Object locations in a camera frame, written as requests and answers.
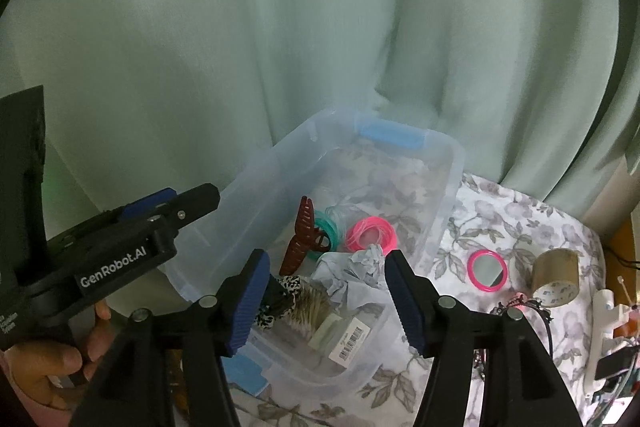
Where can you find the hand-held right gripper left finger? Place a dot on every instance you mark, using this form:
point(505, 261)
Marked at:
point(247, 302)

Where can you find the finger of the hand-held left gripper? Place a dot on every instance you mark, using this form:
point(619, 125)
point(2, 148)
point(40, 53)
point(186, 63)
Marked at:
point(150, 202)
point(197, 202)

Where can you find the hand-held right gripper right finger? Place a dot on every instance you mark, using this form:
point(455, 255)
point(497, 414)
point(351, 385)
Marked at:
point(407, 302)

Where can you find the clear plastic container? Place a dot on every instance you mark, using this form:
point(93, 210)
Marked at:
point(240, 207)

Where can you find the leopard print scrunchie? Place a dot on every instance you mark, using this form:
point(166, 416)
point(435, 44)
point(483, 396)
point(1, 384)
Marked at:
point(290, 284)

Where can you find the cream hair claw clip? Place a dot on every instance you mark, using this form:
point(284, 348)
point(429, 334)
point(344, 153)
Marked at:
point(325, 329)

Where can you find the dark red hair claw clip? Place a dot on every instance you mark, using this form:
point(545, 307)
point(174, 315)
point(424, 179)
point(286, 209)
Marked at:
point(300, 237)

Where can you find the person's left hand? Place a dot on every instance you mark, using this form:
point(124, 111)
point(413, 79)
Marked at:
point(45, 362)

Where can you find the bristly hair roller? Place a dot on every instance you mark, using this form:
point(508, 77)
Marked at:
point(305, 309)

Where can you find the brown tape roll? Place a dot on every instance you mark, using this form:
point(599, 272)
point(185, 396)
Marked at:
point(555, 267)

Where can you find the white power strip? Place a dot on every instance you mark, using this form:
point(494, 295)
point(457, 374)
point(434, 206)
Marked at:
point(602, 332)

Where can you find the pale green curtain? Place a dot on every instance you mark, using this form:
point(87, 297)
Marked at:
point(300, 32)

